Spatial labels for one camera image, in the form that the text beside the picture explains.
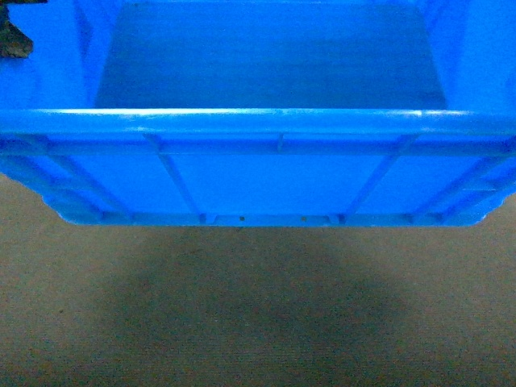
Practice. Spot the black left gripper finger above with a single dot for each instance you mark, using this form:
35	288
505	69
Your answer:
14	43

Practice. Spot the large blue plastic crate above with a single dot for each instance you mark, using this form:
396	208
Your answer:
262	113

